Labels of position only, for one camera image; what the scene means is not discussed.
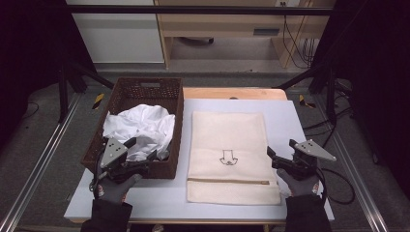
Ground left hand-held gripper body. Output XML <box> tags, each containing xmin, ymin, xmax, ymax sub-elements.
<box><xmin>96</xmin><ymin>137</ymin><xmax>151</xmax><ymax>185</ymax></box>

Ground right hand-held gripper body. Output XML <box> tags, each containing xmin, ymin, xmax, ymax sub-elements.
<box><xmin>279</xmin><ymin>138</ymin><xmax>337</xmax><ymax>182</ymax></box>

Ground white shirt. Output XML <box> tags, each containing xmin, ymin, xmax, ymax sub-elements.
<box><xmin>102</xmin><ymin>103</ymin><xmax>177</xmax><ymax>162</ymax></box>

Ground cream mesh laundry bag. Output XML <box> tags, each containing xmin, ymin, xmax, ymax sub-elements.
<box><xmin>186</xmin><ymin>110</ymin><xmax>282</xmax><ymax>206</ymax></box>

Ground brown woven basket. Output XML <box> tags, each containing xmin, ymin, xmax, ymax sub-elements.
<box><xmin>80</xmin><ymin>76</ymin><xmax>185</xmax><ymax>180</ymax></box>

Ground person's right hand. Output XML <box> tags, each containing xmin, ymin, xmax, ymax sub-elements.
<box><xmin>276</xmin><ymin>168</ymin><xmax>320</xmax><ymax>198</ymax></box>

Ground person's left hand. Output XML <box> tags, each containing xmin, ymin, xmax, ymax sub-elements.
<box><xmin>96</xmin><ymin>173</ymin><xmax>143</xmax><ymax>205</ymax></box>

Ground yellow black tape marker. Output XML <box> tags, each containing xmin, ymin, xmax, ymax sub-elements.
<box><xmin>298</xmin><ymin>94</ymin><xmax>317</xmax><ymax>109</ymax></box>
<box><xmin>91</xmin><ymin>93</ymin><xmax>105</xmax><ymax>110</ymax></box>

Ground white board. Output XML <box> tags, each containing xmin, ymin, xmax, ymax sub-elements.
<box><xmin>63</xmin><ymin>98</ymin><xmax>336</xmax><ymax>222</ymax></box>

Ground black metal stand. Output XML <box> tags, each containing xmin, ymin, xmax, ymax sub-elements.
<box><xmin>57</xmin><ymin>61</ymin><xmax>115</xmax><ymax>124</ymax></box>
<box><xmin>274</xmin><ymin>62</ymin><xmax>339</xmax><ymax>125</ymax></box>

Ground wooden table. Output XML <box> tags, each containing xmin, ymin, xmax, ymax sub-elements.
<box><xmin>69</xmin><ymin>86</ymin><xmax>327</xmax><ymax>226</ymax></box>

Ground white cabinet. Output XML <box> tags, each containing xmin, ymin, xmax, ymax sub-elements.
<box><xmin>65</xmin><ymin>0</ymin><xmax>165</xmax><ymax>64</ymax></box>

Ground black curtain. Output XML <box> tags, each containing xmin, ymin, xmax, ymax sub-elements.
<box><xmin>310</xmin><ymin>0</ymin><xmax>410</xmax><ymax>194</ymax></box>
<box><xmin>0</xmin><ymin>0</ymin><xmax>98</xmax><ymax>146</ymax></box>

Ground light wooden desk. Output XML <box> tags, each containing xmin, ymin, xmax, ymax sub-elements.
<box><xmin>154</xmin><ymin>0</ymin><xmax>337</xmax><ymax>70</ymax></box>

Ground black metal bar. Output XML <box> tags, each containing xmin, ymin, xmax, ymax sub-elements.
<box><xmin>66</xmin><ymin>4</ymin><xmax>335</xmax><ymax>16</ymax></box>

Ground aluminium rail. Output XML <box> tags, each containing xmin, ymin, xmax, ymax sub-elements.
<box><xmin>0</xmin><ymin>93</ymin><xmax>83</xmax><ymax>232</ymax></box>
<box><xmin>313</xmin><ymin>96</ymin><xmax>390</xmax><ymax>232</ymax></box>

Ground thin black floor cable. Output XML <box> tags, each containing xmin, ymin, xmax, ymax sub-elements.
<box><xmin>20</xmin><ymin>101</ymin><xmax>41</xmax><ymax>121</ymax></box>

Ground hanging black cables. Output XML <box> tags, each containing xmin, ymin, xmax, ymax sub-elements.
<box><xmin>281</xmin><ymin>14</ymin><xmax>315</xmax><ymax>70</ymax></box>

